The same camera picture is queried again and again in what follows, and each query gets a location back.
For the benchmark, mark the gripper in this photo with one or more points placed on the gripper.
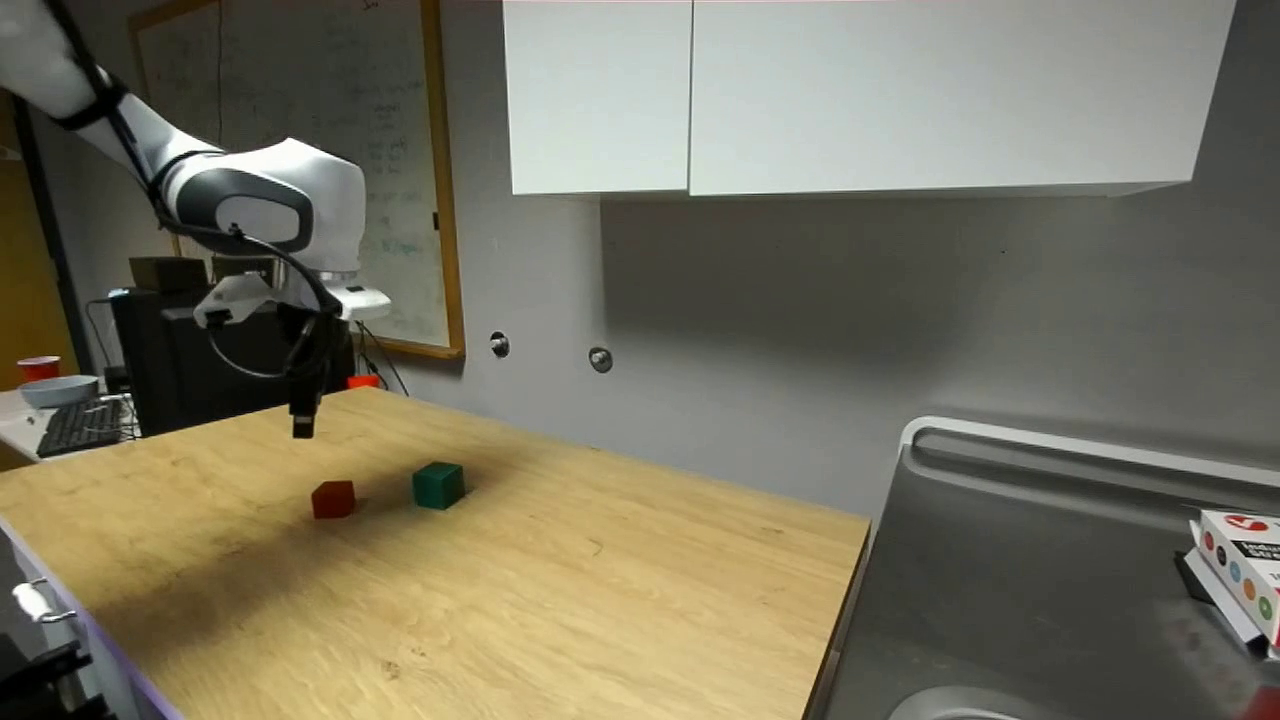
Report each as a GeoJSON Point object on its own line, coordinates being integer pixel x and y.
{"type": "Point", "coordinates": [310, 350]}

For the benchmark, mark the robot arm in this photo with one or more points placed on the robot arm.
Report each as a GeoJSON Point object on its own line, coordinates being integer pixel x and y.
{"type": "Point", "coordinates": [270, 190]}

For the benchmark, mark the orange block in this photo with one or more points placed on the orange block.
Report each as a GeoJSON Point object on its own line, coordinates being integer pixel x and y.
{"type": "Point", "coordinates": [333, 499]}

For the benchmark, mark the green block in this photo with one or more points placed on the green block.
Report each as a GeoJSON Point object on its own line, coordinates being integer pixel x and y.
{"type": "Point", "coordinates": [438, 485]}

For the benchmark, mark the small orange object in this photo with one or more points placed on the small orange object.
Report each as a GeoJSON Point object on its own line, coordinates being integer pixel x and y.
{"type": "Point", "coordinates": [363, 381]}

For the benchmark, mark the brown cardboard box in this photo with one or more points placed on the brown cardboard box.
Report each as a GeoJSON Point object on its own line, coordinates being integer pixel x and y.
{"type": "Point", "coordinates": [168, 274]}

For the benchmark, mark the black keyboard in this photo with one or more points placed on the black keyboard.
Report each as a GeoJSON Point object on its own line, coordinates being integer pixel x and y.
{"type": "Point", "coordinates": [85, 426]}

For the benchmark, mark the grey bowl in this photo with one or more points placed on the grey bowl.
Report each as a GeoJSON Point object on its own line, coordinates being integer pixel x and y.
{"type": "Point", "coordinates": [58, 391]}

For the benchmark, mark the red plastic cup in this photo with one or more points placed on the red plastic cup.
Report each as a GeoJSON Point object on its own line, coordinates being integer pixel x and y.
{"type": "Point", "coordinates": [38, 367]}

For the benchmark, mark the white desk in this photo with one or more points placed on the white desk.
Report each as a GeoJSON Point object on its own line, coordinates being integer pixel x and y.
{"type": "Point", "coordinates": [18, 425]}

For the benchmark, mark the narrow white cabinet door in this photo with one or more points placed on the narrow white cabinet door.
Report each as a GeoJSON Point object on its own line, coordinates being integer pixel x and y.
{"type": "Point", "coordinates": [600, 95]}

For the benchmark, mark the black clamp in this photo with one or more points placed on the black clamp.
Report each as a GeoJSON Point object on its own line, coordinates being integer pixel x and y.
{"type": "Point", "coordinates": [40, 680]}

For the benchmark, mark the wide white cabinet door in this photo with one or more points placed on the wide white cabinet door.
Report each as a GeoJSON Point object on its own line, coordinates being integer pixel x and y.
{"type": "Point", "coordinates": [950, 95]}

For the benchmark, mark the sink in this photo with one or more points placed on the sink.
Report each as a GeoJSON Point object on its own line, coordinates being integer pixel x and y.
{"type": "Point", "coordinates": [945, 704]}

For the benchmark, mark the stainless steel sink counter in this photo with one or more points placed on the stainless steel sink counter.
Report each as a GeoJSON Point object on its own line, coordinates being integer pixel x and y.
{"type": "Point", "coordinates": [1030, 580]}

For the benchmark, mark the white box with coloured dots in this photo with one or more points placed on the white box with coloured dots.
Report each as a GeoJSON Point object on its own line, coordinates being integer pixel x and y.
{"type": "Point", "coordinates": [1245, 570]}

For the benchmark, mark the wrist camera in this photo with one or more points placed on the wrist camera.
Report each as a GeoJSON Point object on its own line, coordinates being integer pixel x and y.
{"type": "Point", "coordinates": [232, 298]}

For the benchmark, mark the round metal wall fitting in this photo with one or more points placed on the round metal wall fitting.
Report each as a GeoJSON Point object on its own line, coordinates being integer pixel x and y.
{"type": "Point", "coordinates": [600, 360]}
{"type": "Point", "coordinates": [499, 345]}

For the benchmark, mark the whiteboard with wooden frame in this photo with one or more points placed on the whiteboard with wooden frame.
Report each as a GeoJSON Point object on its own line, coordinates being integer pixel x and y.
{"type": "Point", "coordinates": [400, 120]}

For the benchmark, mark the white wall cabinet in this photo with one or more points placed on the white wall cabinet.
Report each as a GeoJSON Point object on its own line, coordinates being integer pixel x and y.
{"type": "Point", "coordinates": [860, 90]}

